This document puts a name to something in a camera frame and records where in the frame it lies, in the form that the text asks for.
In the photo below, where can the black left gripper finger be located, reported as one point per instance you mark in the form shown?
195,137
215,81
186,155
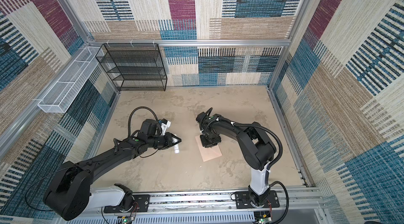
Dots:
175,142
171,136

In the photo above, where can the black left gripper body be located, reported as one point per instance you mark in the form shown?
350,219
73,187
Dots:
163,141

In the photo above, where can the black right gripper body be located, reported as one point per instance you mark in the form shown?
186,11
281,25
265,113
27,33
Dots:
210,139

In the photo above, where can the pink envelope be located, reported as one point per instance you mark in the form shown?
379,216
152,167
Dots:
210,153

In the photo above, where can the white glue stick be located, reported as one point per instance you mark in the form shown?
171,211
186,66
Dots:
176,149

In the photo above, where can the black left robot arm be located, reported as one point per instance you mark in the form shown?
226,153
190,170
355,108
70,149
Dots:
69,193

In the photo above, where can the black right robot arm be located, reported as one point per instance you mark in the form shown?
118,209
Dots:
261,149

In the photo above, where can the black wire shelf rack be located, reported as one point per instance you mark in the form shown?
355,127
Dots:
132,67

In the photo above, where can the white wire mesh basket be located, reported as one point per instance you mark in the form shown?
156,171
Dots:
65,90

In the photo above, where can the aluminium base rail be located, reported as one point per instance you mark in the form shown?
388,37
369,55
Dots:
229,206

